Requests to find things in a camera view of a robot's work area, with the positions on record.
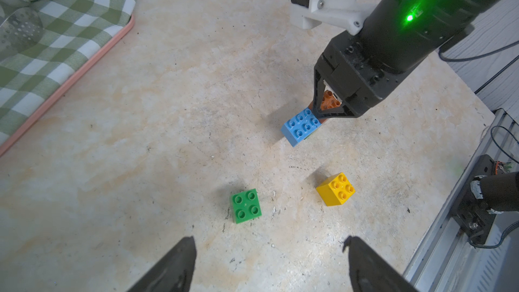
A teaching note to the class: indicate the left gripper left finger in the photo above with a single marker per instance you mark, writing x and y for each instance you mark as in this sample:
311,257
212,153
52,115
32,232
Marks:
174,271

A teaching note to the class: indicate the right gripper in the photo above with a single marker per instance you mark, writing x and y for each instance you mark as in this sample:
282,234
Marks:
358,84

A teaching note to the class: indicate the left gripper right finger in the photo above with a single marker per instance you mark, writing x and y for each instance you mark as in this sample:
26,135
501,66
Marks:
369,272

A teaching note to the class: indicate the orange lego brick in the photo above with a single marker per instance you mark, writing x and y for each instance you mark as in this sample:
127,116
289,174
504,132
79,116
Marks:
329,101

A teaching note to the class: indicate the light blue long lego brick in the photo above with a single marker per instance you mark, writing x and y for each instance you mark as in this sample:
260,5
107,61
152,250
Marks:
301,126

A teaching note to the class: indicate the yellow lego brick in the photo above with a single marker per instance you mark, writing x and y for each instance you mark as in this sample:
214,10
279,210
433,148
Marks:
335,190

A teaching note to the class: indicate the green lego brick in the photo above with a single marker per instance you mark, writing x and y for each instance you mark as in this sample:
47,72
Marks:
245,206

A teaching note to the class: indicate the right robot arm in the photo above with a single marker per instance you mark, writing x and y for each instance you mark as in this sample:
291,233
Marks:
400,34

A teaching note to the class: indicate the green checkered cloth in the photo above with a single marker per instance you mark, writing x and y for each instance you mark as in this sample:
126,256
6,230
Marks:
77,34

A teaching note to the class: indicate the metal spoon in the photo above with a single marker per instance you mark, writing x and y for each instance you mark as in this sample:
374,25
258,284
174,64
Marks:
21,30

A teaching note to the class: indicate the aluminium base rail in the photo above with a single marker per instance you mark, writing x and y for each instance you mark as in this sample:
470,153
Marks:
446,260

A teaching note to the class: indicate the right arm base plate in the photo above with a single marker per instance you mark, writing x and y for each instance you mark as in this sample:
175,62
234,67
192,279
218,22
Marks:
470,213

